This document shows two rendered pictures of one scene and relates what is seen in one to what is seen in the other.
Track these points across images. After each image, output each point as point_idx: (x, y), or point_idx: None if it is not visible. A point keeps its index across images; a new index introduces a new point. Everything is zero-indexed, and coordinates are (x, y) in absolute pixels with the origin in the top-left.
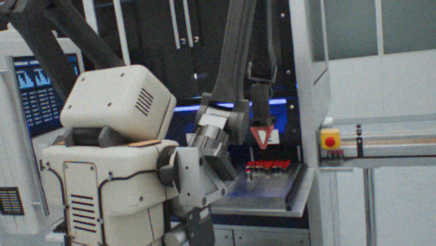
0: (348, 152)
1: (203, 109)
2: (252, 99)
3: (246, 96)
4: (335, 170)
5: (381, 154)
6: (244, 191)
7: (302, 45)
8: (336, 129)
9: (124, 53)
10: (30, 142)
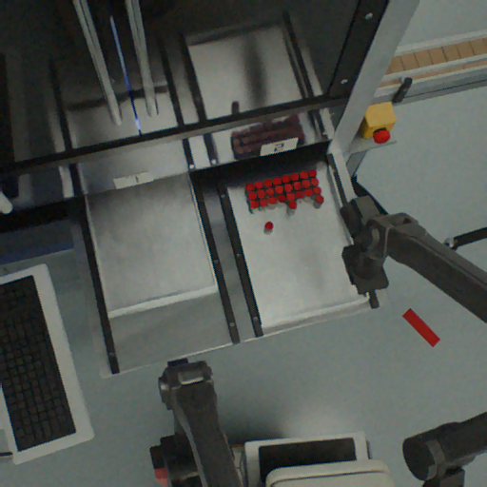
0: None
1: (434, 471)
2: (365, 266)
3: (250, 120)
4: (372, 147)
5: (428, 90)
6: (282, 268)
7: (387, 49)
8: (389, 108)
9: None
10: None
